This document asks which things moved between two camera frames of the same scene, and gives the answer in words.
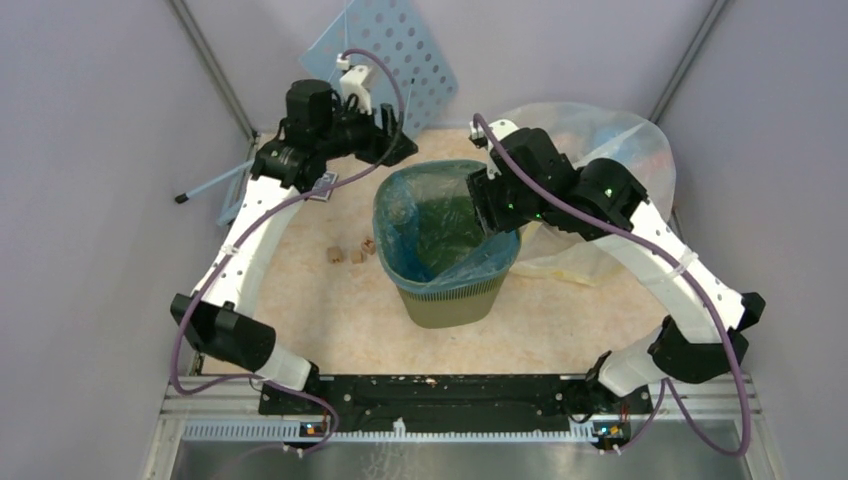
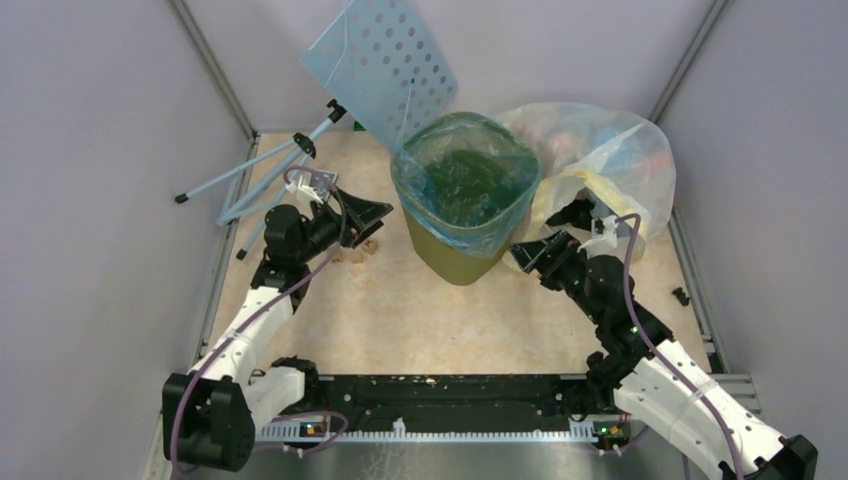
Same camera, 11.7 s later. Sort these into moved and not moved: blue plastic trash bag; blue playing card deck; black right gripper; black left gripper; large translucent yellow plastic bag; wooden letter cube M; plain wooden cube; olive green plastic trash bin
Moved: black right gripper; olive green plastic trash bin; blue plastic trash bag; black left gripper
Not moved: wooden letter cube M; large translucent yellow plastic bag; plain wooden cube; blue playing card deck
